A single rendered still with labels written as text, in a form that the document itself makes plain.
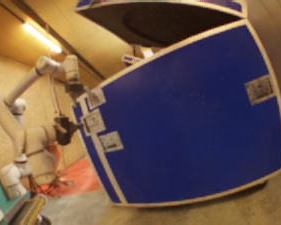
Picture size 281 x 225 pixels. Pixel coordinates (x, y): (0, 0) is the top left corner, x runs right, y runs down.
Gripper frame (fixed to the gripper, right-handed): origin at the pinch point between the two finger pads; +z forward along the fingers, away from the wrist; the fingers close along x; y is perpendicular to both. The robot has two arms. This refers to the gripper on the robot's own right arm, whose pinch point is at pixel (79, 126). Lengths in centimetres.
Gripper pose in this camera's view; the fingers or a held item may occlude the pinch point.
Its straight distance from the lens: 71.3
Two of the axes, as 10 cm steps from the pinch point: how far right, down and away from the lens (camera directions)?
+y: -9.2, -1.0, 3.7
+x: -0.5, 9.9, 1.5
